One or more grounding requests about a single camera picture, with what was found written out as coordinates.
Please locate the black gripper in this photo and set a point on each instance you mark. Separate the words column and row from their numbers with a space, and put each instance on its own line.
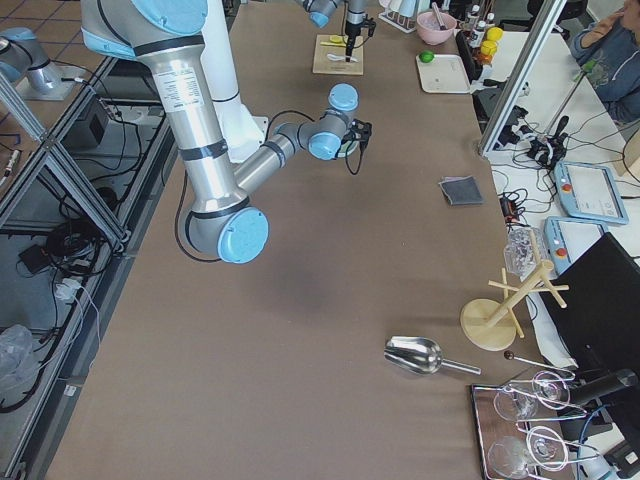
column 353, row 26
column 350, row 145

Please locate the white ceramic spoon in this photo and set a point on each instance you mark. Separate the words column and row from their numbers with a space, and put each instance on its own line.
column 338, row 58

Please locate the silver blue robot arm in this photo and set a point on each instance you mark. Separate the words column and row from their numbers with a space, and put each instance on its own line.
column 226, row 154
column 321, row 11

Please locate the light green ceramic bowl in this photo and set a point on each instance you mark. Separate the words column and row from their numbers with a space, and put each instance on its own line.
column 347, row 149

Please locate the pink mixing bowl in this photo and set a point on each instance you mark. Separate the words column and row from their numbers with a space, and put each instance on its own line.
column 429, row 30

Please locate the wooden cutting board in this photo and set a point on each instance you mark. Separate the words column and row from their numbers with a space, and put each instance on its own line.
column 321, row 65

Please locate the green lime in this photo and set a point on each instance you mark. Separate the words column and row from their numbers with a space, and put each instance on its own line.
column 426, row 56

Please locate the white plastic tray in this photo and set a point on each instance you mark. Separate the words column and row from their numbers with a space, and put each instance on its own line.
column 444, row 74

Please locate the grey sponge cloth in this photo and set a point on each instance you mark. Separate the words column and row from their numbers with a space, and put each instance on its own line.
column 460, row 191

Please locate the yellow lemon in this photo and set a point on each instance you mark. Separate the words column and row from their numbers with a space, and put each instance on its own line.
column 494, row 34

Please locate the clear glass jar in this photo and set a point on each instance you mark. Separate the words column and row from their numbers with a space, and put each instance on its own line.
column 524, row 249

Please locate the lower teach pendant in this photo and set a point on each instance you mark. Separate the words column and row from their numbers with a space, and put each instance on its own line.
column 569, row 238

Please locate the teach pendant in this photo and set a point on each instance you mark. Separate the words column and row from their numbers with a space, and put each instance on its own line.
column 569, row 238
column 589, row 191

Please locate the metal scoop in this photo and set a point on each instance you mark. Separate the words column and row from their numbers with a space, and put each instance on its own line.
column 422, row 356

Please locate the wooden mug tree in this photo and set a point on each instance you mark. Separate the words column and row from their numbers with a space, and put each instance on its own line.
column 493, row 326

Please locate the upper teach pendant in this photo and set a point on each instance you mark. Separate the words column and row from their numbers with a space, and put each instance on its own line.
column 589, row 191

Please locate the person in blue sweater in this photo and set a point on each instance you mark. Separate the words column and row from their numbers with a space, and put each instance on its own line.
column 613, row 45

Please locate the black monitor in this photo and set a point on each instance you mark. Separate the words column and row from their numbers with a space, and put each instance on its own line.
column 600, row 324

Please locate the upper left wine glass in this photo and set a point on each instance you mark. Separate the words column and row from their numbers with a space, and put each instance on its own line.
column 514, row 406

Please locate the wine glass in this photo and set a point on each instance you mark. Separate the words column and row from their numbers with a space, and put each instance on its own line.
column 546, row 448
column 514, row 406
column 551, row 390
column 509, row 459

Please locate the upper right wine glass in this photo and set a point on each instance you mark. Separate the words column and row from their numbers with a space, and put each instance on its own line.
column 551, row 390

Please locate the black power adapter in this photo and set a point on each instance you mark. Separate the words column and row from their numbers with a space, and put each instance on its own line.
column 35, row 259

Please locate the metal glass rack tray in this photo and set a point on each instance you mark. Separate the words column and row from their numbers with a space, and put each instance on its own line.
column 490, row 426

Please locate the lower left wine glass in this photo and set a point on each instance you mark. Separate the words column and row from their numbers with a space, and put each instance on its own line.
column 509, row 459

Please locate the lower right wine glass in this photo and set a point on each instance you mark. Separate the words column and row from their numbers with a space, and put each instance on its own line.
column 546, row 448

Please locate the clear plastic bag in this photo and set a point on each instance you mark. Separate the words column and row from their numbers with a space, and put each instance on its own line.
column 19, row 365

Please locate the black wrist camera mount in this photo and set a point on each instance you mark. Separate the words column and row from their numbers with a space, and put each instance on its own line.
column 363, row 145

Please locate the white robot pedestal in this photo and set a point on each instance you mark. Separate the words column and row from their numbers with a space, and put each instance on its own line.
column 243, row 132

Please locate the aluminium frame post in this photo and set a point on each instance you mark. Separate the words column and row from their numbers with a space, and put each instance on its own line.
column 541, row 29

